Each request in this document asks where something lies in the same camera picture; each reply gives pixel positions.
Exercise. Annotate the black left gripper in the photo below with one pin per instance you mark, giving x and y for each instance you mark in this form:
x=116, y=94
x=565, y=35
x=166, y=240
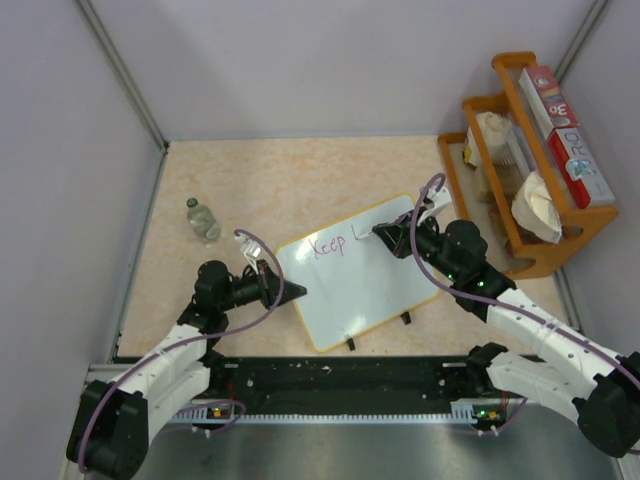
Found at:
x=269, y=284

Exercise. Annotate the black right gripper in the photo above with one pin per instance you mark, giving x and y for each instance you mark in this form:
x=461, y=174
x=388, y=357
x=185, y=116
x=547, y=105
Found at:
x=397, y=235

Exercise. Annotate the yellow-framed whiteboard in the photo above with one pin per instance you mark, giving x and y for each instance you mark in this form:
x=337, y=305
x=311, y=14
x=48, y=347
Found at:
x=353, y=286

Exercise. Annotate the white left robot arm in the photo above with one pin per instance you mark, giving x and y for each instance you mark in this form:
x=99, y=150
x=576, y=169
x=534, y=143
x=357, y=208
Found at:
x=117, y=421

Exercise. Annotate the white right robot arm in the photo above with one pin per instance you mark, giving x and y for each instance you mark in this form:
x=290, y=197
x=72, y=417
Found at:
x=525, y=330

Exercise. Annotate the black whiteboard clip upper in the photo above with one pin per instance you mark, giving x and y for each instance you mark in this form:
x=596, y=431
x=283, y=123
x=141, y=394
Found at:
x=406, y=318

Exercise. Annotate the small yellow white box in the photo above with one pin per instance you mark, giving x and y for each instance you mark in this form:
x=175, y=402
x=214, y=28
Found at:
x=471, y=156

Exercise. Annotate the clear plastic bottle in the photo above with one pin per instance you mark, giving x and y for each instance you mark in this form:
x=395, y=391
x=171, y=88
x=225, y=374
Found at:
x=202, y=221

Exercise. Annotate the orange wooden rack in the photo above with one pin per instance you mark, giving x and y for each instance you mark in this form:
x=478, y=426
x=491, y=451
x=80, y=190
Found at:
x=485, y=194

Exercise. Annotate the crumpled beige cloth front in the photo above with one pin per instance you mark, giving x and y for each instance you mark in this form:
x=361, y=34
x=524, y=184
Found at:
x=533, y=210

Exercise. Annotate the red white box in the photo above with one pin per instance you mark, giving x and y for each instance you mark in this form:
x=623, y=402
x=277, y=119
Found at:
x=579, y=170

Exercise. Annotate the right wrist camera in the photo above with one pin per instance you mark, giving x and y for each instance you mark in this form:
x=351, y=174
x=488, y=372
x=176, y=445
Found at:
x=434, y=203

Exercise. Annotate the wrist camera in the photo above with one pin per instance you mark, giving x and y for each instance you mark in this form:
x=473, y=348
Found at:
x=250, y=248
x=434, y=203

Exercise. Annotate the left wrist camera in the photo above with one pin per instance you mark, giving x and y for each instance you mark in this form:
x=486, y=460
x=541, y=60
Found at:
x=250, y=248

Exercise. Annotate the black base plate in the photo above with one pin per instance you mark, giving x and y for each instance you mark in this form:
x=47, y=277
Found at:
x=352, y=385

